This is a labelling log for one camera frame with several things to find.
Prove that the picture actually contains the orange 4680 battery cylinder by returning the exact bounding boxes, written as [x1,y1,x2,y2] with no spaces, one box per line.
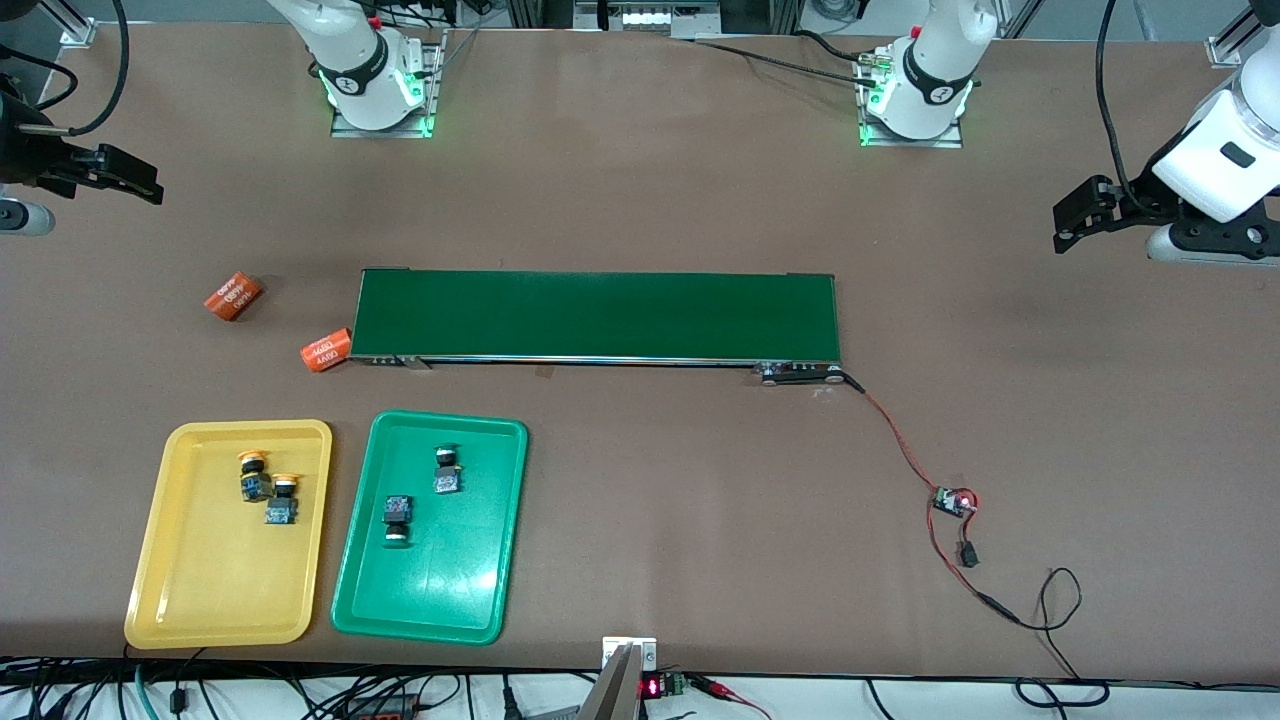
[301,327,353,375]
[204,271,264,322]

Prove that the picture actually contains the yellow push button switch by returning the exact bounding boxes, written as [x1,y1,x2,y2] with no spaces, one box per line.
[263,473,303,527]
[237,451,274,504]

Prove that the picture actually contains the red black power lead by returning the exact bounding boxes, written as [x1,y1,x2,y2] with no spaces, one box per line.
[926,510,1023,627]

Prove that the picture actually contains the yellow plastic tray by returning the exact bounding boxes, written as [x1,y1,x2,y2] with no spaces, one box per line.
[124,419,333,650]

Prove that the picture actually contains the metal rack with light strip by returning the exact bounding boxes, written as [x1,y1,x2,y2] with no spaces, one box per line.
[573,0,723,39]

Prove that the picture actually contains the green belt conveyor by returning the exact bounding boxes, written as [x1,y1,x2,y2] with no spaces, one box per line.
[347,267,847,388]

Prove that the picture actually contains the green plastic tray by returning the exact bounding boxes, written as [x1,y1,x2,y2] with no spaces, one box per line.
[330,409,529,646]

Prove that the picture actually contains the red clip leads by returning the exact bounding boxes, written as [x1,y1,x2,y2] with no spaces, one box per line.
[690,675,776,720]

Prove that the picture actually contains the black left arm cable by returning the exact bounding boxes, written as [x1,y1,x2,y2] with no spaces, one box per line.
[1095,0,1166,216]

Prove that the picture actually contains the aluminium frame profile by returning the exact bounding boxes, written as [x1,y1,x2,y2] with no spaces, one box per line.
[45,0,98,48]
[1207,8,1256,69]

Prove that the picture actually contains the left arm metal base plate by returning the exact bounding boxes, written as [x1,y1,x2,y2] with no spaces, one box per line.
[857,45,966,150]

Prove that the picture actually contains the red black twisted cable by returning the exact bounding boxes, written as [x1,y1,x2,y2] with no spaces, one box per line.
[843,372,947,494]

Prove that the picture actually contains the black base supply cable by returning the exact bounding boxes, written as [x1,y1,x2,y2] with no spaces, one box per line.
[672,28,886,89]

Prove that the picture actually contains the thin black looped cable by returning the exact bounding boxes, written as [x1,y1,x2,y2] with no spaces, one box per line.
[1013,566,1113,709]

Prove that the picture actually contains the tangled black cable bundle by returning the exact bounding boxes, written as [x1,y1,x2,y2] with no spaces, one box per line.
[0,655,601,720]

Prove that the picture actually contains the white metal bracket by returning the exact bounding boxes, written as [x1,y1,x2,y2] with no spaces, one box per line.
[602,636,659,673]

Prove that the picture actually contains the grey camera post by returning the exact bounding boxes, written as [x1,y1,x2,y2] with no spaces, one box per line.
[578,643,646,720]

